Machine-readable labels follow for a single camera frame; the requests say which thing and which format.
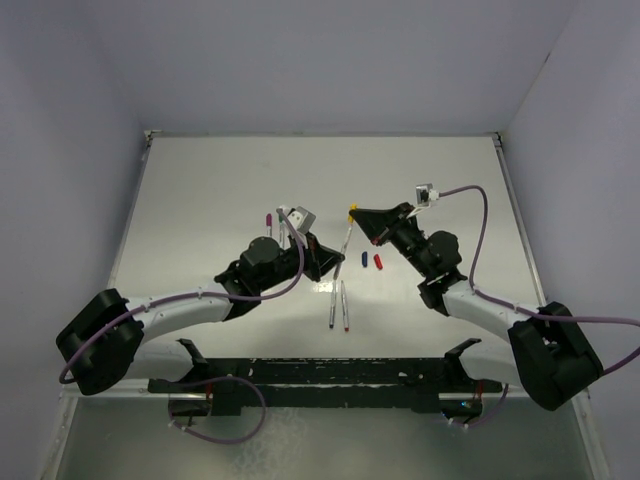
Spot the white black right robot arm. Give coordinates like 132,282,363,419
349,203,604,411

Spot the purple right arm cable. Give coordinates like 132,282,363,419
437,185,640,376

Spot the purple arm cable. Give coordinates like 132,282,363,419
437,185,640,376
59,207,307,384

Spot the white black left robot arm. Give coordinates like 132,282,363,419
55,233,345,396

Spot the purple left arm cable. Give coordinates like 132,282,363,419
59,207,307,384

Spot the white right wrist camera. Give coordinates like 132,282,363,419
408,183,440,218

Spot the aluminium table edge rail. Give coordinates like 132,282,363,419
491,132,546,301

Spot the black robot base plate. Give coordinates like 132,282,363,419
148,358,502,416

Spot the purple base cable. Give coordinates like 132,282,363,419
167,375,268,444
446,379,510,432

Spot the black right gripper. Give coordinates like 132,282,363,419
351,202,433,277

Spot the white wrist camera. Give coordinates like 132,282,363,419
279,205,316,235
408,183,440,218

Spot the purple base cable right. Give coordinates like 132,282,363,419
446,379,510,432

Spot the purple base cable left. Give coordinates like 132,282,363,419
167,375,268,444

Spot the silver pen red tip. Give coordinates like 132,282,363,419
340,280,350,333

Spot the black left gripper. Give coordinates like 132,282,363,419
256,231,343,293

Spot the silver pen yellow tip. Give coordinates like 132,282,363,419
332,221,353,281

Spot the silver pen blue tip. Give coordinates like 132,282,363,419
329,279,337,330

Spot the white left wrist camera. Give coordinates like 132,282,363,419
279,205,316,235

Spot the silver pen green tip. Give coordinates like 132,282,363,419
278,221,287,248

